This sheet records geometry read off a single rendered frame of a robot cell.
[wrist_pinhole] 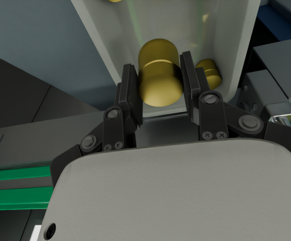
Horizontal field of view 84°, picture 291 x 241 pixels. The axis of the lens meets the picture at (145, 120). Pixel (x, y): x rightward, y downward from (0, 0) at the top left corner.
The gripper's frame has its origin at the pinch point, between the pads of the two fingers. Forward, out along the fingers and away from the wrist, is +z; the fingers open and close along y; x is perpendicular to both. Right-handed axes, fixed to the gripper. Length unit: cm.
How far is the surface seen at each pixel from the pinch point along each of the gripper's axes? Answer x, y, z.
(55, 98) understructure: -42, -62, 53
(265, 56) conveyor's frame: -10.5, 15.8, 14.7
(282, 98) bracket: -10.6, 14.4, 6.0
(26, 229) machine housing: -42, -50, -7
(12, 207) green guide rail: -30, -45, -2
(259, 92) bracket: -10.6, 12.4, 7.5
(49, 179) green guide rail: -22.8, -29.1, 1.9
